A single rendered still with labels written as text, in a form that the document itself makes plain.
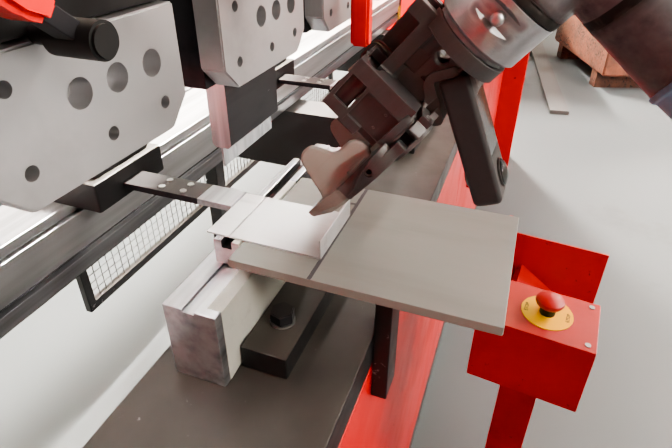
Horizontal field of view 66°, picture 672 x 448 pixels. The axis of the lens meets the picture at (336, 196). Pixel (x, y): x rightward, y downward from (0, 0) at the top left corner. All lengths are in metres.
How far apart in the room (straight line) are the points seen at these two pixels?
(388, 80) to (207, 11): 0.15
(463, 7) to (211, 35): 0.18
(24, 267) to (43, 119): 0.40
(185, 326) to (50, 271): 0.23
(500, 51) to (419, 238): 0.23
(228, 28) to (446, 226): 0.31
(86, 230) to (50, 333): 1.37
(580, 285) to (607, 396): 0.92
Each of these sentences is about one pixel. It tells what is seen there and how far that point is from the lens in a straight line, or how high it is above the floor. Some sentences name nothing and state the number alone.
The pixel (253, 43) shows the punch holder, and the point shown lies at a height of 1.20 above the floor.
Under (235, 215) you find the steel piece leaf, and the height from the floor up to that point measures 1.00.
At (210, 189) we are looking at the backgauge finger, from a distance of 0.63.
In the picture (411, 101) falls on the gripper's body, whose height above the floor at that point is 1.17.
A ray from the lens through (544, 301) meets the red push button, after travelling 0.81.
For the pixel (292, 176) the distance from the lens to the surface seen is 0.68.
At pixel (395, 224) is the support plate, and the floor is 1.00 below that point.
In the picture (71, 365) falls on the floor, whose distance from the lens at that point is 1.94.
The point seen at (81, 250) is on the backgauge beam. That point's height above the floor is 0.91.
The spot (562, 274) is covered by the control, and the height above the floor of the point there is 0.75.
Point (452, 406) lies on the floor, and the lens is 1.68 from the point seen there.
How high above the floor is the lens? 1.31
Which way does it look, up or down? 31 degrees down
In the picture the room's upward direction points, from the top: straight up
